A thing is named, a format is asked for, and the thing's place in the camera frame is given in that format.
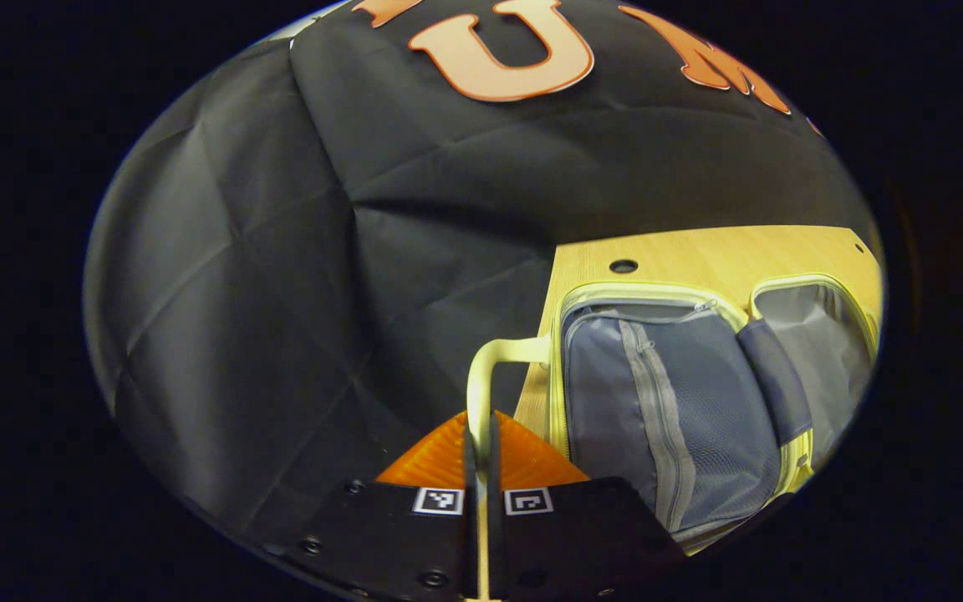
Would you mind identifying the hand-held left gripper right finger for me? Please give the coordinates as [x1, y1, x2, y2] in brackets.
[487, 410, 688, 602]

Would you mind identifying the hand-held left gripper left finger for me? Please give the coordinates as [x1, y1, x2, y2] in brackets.
[268, 410, 479, 602]

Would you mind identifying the pale yellow suitcase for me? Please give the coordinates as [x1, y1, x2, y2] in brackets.
[466, 273, 884, 602]

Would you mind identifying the black backdrop cloth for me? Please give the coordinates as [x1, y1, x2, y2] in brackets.
[84, 0, 879, 553]

